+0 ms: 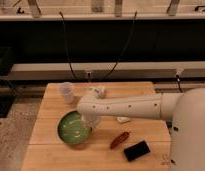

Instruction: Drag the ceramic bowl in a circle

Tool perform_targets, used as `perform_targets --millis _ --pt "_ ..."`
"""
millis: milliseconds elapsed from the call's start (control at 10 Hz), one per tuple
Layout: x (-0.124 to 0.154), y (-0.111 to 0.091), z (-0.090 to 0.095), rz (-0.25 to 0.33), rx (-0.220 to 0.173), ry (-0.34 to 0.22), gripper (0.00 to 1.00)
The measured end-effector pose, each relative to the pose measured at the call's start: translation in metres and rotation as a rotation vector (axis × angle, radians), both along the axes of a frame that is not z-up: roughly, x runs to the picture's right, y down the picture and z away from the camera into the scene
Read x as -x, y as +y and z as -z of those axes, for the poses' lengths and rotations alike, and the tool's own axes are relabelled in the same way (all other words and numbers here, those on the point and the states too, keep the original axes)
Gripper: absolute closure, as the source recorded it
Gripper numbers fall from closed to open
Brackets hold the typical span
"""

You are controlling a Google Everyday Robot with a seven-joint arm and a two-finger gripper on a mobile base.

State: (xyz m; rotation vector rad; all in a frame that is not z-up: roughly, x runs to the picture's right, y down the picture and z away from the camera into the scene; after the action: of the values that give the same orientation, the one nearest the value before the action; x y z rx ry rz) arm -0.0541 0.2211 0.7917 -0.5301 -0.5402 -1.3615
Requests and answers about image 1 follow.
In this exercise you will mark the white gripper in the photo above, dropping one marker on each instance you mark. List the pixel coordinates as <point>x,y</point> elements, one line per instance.
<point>91,121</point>

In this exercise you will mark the green ceramic bowl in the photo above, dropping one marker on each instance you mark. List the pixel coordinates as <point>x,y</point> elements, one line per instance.
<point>71,129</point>

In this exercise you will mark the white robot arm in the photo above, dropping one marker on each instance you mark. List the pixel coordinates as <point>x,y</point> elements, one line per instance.
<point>185,110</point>

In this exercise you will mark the white tube bottle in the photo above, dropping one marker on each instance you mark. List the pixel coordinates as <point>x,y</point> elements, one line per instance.
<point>99,91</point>

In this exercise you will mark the white rectangular packet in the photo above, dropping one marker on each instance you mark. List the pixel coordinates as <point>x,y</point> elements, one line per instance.
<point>122,120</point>

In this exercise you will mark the red-brown sausage toy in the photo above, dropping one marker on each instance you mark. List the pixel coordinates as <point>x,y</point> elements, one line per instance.
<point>119,139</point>

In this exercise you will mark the clear plastic cup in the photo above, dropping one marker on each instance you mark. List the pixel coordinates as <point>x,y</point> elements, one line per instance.
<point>66,90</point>

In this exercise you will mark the black rectangular phone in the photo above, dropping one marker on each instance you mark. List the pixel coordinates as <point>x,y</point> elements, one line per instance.
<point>136,151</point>

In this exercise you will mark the white wall power outlet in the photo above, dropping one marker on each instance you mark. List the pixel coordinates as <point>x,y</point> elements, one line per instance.
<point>88,75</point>

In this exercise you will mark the white wall rail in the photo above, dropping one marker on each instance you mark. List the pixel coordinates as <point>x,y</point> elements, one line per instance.
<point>123,71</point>

